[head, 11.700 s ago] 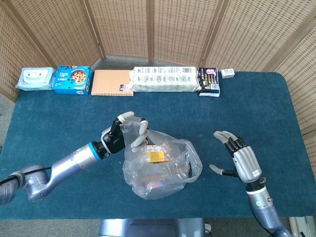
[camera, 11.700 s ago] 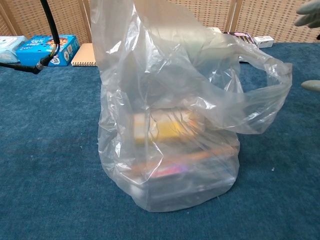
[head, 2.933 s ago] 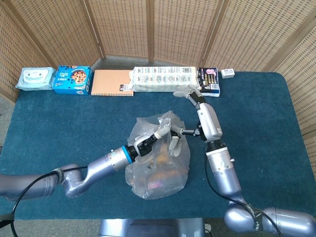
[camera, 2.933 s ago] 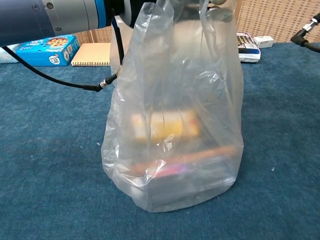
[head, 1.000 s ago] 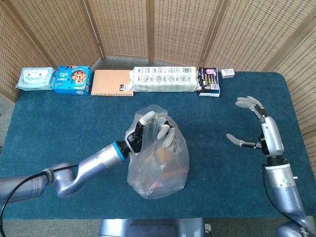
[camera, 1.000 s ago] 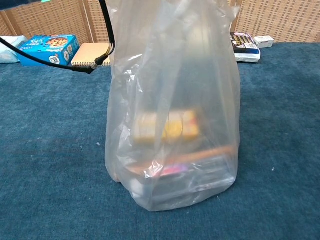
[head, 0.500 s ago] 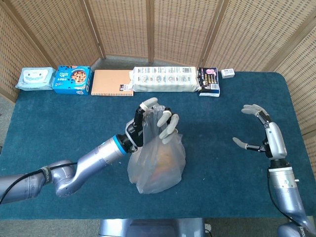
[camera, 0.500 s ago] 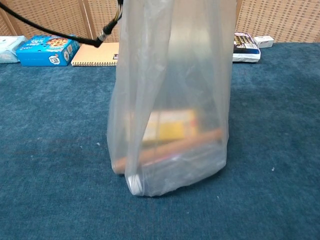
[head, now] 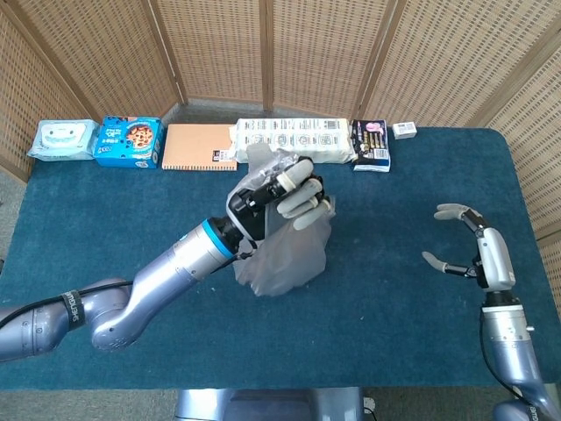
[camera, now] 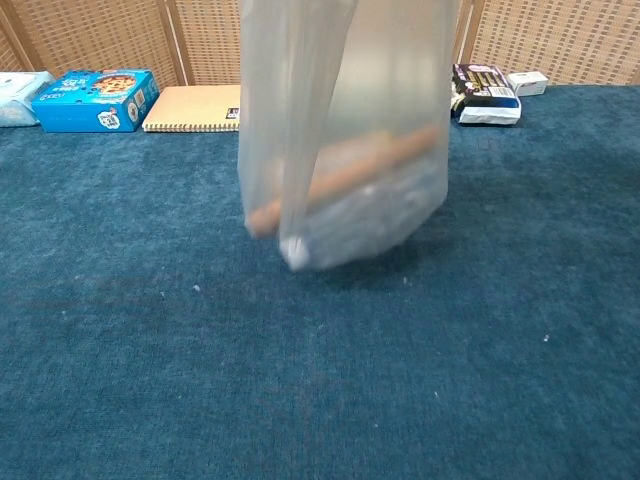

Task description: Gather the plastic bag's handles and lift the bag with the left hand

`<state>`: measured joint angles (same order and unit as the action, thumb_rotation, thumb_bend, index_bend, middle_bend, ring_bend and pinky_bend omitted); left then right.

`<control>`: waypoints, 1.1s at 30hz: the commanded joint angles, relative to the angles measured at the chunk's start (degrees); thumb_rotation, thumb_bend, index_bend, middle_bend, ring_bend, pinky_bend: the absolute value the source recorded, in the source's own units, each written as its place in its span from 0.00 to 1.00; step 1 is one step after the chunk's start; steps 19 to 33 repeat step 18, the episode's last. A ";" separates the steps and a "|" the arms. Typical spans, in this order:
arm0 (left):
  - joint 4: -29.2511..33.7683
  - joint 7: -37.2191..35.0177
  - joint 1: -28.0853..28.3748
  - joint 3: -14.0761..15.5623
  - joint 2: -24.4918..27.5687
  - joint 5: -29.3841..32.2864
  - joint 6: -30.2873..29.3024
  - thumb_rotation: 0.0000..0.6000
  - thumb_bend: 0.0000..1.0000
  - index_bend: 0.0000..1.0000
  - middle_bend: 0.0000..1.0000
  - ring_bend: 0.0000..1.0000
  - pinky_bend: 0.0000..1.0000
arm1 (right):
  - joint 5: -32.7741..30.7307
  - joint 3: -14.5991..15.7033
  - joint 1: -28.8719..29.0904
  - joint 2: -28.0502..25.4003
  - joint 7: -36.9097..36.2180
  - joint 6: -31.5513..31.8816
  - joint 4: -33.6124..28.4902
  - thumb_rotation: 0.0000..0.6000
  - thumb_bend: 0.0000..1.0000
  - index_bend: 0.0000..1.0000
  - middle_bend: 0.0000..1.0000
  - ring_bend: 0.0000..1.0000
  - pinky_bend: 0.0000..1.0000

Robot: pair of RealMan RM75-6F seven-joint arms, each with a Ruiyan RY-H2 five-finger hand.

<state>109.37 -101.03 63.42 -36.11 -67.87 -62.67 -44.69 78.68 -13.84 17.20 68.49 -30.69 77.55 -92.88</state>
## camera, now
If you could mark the small white box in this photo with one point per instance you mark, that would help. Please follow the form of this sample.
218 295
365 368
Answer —
530 84

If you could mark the light blue wet wipes pack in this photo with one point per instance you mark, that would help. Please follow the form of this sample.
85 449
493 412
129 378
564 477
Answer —
17 100

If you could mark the dark box with pink label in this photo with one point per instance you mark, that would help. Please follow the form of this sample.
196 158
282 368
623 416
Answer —
370 220

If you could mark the blue carpet table cover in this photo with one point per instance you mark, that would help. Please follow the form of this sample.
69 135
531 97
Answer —
150 350

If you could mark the kraft spiral notebook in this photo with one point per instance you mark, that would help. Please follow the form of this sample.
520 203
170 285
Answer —
190 107

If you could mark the clear plastic bag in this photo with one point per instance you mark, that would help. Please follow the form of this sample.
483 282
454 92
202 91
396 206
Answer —
350 100

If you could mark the blue cookie box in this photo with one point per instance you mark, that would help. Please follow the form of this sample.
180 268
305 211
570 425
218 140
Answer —
75 112

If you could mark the wooden rattan folding screen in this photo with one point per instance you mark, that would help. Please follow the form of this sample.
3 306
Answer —
100 35

